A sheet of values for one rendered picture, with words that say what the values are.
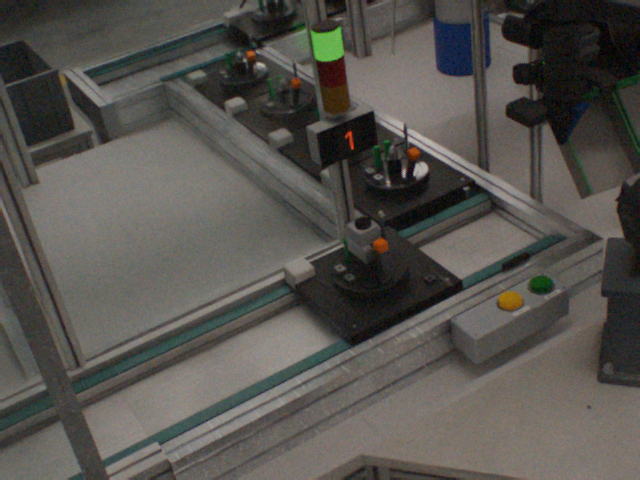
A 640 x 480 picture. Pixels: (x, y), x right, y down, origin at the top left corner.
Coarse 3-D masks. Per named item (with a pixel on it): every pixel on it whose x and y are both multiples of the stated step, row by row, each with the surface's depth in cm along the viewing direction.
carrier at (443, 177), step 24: (384, 144) 198; (408, 144) 199; (360, 168) 204; (384, 168) 198; (432, 168) 199; (360, 192) 196; (384, 192) 192; (408, 192) 192; (432, 192) 192; (456, 192) 192; (384, 216) 187; (408, 216) 188
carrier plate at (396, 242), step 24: (312, 264) 177; (408, 264) 172; (432, 264) 171; (312, 288) 170; (408, 288) 166; (432, 288) 165; (456, 288) 166; (336, 312) 164; (360, 312) 163; (384, 312) 162; (408, 312) 162; (360, 336) 159
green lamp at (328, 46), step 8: (312, 32) 156; (328, 32) 155; (336, 32) 155; (320, 40) 155; (328, 40) 155; (336, 40) 156; (320, 48) 156; (328, 48) 156; (336, 48) 156; (320, 56) 157; (328, 56) 157; (336, 56) 157
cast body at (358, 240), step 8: (352, 224) 165; (360, 224) 163; (368, 224) 163; (376, 224) 164; (352, 232) 164; (360, 232) 162; (368, 232) 163; (376, 232) 164; (352, 240) 166; (360, 240) 163; (368, 240) 164; (376, 240) 165; (352, 248) 167; (360, 248) 164; (368, 248) 164; (360, 256) 165; (368, 256) 164; (376, 256) 165
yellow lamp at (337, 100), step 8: (320, 88) 162; (328, 88) 160; (336, 88) 160; (344, 88) 161; (328, 96) 161; (336, 96) 161; (344, 96) 161; (328, 104) 162; (336, 104) 162; (344, 104) 162; (328, 112) 163; (336, 112) 163
